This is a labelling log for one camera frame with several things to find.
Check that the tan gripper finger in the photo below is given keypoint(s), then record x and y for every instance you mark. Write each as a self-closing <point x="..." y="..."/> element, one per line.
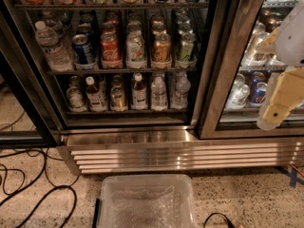
<point x="268" y="45"/>
<point x="278" y="102"/>

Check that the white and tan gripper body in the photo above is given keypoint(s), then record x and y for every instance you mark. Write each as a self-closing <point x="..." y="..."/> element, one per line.
<point x="292" y="42"/>

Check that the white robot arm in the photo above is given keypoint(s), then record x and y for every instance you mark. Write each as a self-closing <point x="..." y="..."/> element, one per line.
<point x="290" y="39"/>

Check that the silver can behind glass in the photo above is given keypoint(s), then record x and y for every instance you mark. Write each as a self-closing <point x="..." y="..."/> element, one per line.
<point x="251" y="56"/>

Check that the blue pepsi can behind glass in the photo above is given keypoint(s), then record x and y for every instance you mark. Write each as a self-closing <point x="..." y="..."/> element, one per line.
<point x="257" y="95"/>

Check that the white green can behind glass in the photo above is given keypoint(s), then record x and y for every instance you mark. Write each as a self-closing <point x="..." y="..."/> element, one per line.
<point x="238" y="97"/>

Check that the right glass fridge door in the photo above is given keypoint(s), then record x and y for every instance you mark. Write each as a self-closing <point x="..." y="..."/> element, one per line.
<point x="233" y="22"/>

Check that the green soda can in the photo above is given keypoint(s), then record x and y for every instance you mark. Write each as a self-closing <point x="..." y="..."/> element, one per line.
<point x="186" y="52"/>

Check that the gold soda can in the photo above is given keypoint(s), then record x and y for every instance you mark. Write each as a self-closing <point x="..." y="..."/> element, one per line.
<point x="161" y="52"/>

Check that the white green 7up can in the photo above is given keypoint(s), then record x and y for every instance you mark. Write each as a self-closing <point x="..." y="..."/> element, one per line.
<point x="135" y="51"/>

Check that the stainless steel fridge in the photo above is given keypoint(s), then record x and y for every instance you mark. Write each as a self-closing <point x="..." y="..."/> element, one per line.
<point x="148" y="85"/>

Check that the red coca cola can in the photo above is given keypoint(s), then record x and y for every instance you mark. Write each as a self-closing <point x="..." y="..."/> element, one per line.
<point x="111" y="55"/>

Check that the open left fridge door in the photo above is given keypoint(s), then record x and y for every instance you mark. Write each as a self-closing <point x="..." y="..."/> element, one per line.
<point x="46" y="134"/>

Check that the blue floor tape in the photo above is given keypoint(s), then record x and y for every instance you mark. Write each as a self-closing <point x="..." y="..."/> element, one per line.
<point x="292" y="175"/>

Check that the right small water bottle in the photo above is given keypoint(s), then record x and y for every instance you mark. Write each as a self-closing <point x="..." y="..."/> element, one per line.
<point x="179" y="96"/>

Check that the small water bottle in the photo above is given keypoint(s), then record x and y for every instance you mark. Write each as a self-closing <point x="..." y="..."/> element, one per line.
<point x="179" y="96"/>
<point x="158" y="95"/>

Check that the dark tea bottle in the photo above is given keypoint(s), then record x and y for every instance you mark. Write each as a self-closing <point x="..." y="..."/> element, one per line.
<point x="139" y="92"/>

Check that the clear plastic bin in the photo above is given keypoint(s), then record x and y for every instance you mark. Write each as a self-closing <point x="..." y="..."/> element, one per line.
<point x="147" y="201"/>

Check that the white cap juice bottle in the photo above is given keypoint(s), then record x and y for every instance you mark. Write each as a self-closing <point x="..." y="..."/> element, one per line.
<point x="95" y="95"/>

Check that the clear water bottle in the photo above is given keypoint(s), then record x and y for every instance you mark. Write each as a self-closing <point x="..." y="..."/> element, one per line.
<point x="54" y="49"/>

